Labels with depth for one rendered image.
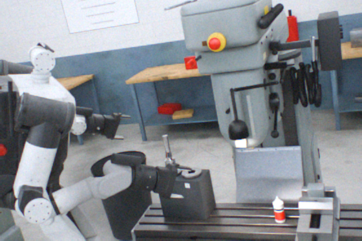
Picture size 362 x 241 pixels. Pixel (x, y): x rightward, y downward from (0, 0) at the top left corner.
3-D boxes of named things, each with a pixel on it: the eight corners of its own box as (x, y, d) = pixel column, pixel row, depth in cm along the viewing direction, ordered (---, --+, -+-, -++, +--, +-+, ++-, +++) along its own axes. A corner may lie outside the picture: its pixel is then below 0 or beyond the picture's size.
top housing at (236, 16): (258, 44, 138) (251, -7, 134) (181, 55, 147) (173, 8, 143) (276, 23, 180) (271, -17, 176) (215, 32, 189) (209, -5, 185)
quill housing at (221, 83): (271, 149, 162) (260, 66, 153) (218, 151, 169) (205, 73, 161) (277, 130, 179) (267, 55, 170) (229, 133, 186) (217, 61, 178)
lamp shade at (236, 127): (229, 141, 151) (227, 125, 149) (228, 134, 158) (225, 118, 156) (250, 138, 150) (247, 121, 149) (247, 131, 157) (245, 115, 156)
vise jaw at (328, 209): (333, 214, 163) (332, 205, 162) (299, 213, 168) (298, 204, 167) (334, 206, 168) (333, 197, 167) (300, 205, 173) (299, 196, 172)
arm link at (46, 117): (17, 143, 122) (30, 97, 120) (15, 135, 129) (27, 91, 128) (59, 150, 127) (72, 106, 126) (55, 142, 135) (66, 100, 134)
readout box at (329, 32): (345, 69, 173) (341, 15, 167) (321, 72, 176) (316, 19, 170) (344, 58, 191) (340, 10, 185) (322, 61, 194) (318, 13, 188)
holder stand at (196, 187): (206, 220, 189) (198, 178, 183) (163, 216, 199) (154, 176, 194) (216, 205, 199) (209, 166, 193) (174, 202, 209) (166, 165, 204)
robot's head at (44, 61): (34, 79, 139) (33, 52, 136) (28, 71, 147) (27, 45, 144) (55, 78, 142) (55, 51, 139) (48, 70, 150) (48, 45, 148)
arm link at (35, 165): (7, 222, 123) (28, 147, 121) (4, 203, 135) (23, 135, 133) (48, 226, 128) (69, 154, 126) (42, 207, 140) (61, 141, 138)
